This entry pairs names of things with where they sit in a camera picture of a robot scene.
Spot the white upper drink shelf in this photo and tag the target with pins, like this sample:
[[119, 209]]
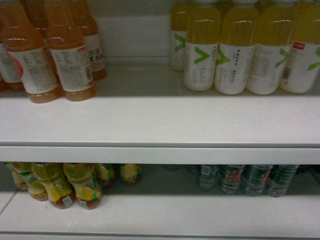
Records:
[[144, 114]]

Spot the water bottle far left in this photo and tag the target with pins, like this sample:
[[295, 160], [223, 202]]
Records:
[[206, 176]]

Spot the water bottle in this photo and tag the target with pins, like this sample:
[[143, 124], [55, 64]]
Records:
[[206, 176], [280, 179]]

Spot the yellow drink bottle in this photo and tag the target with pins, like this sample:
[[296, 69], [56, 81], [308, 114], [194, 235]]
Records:
[[303, 64], [203, 36], [236, 47], [272, 46]]

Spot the water bottle barcode label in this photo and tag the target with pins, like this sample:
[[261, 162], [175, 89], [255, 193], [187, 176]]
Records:
[[229, 177]]

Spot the water bottle athletes label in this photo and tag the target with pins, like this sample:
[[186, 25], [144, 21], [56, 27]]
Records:
[[254, 178]]

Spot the water bottle behind front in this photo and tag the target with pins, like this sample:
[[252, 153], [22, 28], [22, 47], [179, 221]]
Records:
[[280, 179]]

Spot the lemon tea bottle rear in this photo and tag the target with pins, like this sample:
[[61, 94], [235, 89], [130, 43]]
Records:
[[130, 173]]

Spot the lemon tea bottle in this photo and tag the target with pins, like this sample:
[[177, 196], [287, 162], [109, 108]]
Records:
[[51, 175], [36, 190], [130, 173], [82, 177]]

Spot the lemon tea bottle front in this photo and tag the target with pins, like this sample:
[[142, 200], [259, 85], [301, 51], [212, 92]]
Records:
[[82, 177]]

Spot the orange juice bottle C100 label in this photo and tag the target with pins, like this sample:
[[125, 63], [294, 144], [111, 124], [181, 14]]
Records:
[[88, 26]]

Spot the lemon tea bottle middle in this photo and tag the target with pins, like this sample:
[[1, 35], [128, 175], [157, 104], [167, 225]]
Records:
[[51, 175]]

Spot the orange juice bottle front right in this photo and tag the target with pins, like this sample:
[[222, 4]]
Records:
[[68, 49]]

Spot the orange juice bottle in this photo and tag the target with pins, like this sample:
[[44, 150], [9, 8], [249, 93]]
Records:
[[68, 49], [25, 47]]

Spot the lemon tea bottle left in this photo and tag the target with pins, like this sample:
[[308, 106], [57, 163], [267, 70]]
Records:
[[36, 190]]

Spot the orange juice bottle front left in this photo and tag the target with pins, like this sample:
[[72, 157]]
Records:
[[25, 47]]

